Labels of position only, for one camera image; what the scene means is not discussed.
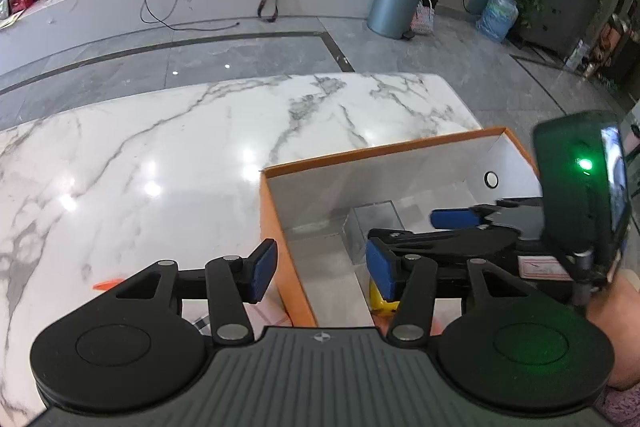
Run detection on silver rectangular box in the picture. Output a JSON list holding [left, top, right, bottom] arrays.
[[341, 200, 405, 265]]

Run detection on plaid zip case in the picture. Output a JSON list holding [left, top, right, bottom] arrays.
[[189, 314, 212, 337]]

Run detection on person's right hand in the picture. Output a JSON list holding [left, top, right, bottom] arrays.
[[587, 269, 640, 390]]

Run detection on orange storage box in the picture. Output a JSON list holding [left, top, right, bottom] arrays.
[[259, 128, 540, 327]]

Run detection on pink spray bottle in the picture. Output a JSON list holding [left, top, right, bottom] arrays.
[[92, 279, 124, 291]]

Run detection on blue water jug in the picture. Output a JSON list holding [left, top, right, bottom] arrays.
[[476, 0, 518, 42]]

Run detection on woven plaid basket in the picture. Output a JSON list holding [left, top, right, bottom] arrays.
[[410, 0, 435, 36]]

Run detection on grey metal trash bin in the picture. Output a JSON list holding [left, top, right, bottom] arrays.
[[367, 0, 420, 40]]

